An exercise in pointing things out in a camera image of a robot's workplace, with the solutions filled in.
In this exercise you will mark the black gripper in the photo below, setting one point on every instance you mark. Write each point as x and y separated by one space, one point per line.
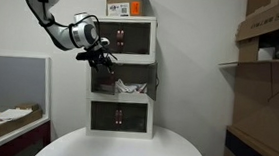
100 59

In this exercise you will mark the translucent grey cabinet door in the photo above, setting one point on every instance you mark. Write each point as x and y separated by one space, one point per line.
152 82
103 81

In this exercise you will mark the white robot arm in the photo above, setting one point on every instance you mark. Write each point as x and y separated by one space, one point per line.
51 11

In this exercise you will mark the white three-tier cabinet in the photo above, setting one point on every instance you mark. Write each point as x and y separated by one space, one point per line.
119 99

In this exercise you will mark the white folded cloth pile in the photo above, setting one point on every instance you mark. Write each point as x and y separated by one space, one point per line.
128 87

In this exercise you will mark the small labelled cardboard box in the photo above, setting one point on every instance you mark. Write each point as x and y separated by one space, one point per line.
123 8

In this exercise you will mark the grey partition panel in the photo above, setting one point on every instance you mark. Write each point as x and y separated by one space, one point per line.
12 83

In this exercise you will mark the white printed paper sheet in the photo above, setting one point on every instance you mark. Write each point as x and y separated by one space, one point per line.
4 116

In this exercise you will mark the white-topped side desk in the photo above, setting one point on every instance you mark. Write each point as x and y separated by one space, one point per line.
17 142

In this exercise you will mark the flat open cardboard box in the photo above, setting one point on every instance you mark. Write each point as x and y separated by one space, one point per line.
5 126

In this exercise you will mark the white object inside carton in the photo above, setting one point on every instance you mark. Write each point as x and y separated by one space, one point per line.
265 54

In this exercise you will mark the large brown cardboard box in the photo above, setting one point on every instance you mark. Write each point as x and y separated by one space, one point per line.
268 98

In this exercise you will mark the printed long cardboard box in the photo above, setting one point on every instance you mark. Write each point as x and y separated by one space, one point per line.
271 19

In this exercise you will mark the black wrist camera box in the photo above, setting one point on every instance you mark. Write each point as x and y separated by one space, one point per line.
83 55

